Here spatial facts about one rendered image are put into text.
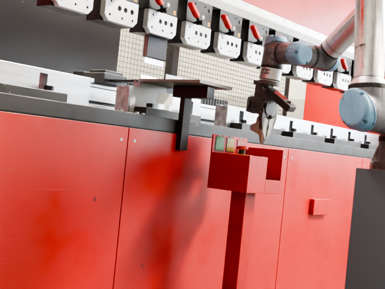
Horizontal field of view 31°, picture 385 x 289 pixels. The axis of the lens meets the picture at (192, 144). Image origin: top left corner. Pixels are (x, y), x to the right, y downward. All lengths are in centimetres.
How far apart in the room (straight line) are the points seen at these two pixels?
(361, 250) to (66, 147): 89
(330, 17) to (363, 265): 164
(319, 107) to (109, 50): 188
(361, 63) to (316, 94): 249
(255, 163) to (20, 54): 99
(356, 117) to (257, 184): 46
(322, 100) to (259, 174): 225
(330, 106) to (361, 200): 242
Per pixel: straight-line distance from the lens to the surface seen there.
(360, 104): 199
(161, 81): 230
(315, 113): 451
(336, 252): 343
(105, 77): 252
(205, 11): 262
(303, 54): 230
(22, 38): 270
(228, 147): 241
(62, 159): 197
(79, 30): 289
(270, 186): 236
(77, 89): 216
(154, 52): 244
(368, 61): 204
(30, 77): 204
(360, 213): 209
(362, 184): 209
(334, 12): 350
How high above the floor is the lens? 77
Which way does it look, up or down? 1 degrees up
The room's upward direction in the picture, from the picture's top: 6 degrees clockwise
